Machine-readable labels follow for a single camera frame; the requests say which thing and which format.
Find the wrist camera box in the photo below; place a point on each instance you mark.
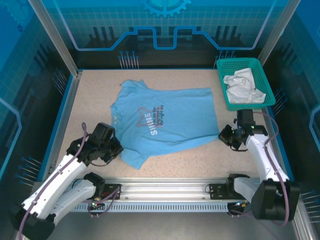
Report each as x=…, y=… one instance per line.
x=103, y=131
x=245, y=117

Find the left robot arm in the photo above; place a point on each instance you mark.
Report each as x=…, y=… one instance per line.
x=62, y=172

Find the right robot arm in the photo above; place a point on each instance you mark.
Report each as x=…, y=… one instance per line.
x=260, y=160

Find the teal plastic basket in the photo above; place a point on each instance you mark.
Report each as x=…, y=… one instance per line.
x=265, y=82

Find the white t-shirt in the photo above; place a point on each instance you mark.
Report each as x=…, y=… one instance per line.
x=240, y=87

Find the aluminium frame post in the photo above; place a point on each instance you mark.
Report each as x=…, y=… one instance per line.
x=277, y=32
x=57, y=42

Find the metal front panel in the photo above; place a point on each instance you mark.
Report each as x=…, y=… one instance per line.
x=162, y=225

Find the light blue printed t-shirt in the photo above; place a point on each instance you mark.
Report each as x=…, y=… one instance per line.
x=175, y=112

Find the aluminium mounting rail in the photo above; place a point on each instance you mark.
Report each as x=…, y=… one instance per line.
x=162, y=187

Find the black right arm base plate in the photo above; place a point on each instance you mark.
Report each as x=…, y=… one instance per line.
x=216, y=192

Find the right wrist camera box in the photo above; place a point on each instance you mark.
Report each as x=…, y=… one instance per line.
x=245, y=117

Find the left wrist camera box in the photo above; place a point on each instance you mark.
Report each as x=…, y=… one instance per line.
x=103, y=131

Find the small circuit board with LED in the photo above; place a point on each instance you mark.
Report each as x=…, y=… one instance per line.
x=96, y=204
x=240, y=204

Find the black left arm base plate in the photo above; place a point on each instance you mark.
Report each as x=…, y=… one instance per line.
x=112, y=191

